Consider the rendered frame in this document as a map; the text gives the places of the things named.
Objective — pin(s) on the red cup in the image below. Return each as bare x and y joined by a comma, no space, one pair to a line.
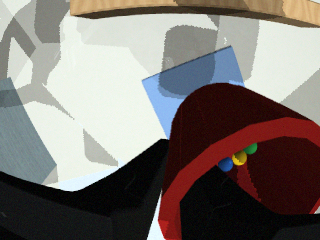
218,120

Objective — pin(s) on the blue marble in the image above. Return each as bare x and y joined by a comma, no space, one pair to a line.
225,164

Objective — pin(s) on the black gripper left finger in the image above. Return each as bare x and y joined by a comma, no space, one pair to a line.
121,206

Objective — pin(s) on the green marble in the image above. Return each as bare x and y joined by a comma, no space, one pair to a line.
251,149

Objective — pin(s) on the yellow marble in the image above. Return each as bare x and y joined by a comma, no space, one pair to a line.
239,158

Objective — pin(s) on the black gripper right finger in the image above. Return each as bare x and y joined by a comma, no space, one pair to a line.
216,208

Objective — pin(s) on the tan wooden flat bar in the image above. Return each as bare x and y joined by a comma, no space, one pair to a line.
299,13

